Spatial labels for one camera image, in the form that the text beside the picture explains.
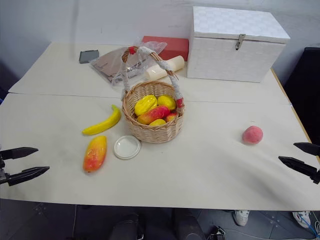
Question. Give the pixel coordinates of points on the flat red box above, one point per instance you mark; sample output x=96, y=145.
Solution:
x=172, y=47

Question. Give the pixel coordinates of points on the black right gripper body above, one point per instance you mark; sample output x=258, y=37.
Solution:
x=316, y=178

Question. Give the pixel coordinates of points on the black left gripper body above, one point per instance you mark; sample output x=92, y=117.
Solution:
x=3, y=176

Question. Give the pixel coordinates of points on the large white woven box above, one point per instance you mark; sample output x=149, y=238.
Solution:
x=225, y=60

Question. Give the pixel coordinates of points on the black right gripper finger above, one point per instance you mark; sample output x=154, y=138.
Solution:
x=297, y=163
x=308, y=148

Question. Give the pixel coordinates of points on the brown cardboard pieces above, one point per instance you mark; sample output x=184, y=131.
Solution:
x=107, y=63

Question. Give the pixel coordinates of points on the yellow starfruit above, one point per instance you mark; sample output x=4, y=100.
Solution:
x=145, y=105

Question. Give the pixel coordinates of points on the black cabinet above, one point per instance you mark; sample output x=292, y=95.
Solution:
x=305, y=87

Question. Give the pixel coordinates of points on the small red toy apple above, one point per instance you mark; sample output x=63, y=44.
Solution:
x=172, y=117

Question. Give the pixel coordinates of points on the white round plastic lid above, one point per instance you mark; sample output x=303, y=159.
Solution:
x=127, y=147

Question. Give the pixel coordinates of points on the dark grey square pad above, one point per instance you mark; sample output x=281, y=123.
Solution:
x=88, y=56

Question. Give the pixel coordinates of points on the red yellow toy mango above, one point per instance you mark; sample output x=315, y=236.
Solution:
x=155, y=113

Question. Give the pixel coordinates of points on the pink toy peach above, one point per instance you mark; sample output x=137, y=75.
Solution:
x=252, y=135

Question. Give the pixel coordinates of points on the cream cylinder candle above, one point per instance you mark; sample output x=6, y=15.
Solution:
x=160, y=71

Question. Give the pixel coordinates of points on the yellow toy lemon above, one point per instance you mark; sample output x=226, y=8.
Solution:
x=157, y=122

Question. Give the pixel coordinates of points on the clear plastic bag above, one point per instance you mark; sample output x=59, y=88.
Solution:
x=117, y=72

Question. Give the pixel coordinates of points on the orange yellow toy papaya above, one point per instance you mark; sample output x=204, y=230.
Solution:
x=95, y=153

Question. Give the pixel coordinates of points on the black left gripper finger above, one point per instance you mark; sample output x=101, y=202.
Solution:
x=20, y=152
x=27, y=173

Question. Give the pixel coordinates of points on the metal box latch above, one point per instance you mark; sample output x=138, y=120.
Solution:
x=240, y=41

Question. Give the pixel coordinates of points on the white sneaker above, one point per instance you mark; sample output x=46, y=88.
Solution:
x=240, y=218
x=302, y=219

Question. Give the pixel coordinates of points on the yellow toy banana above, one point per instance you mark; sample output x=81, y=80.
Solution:
x=105, y=123

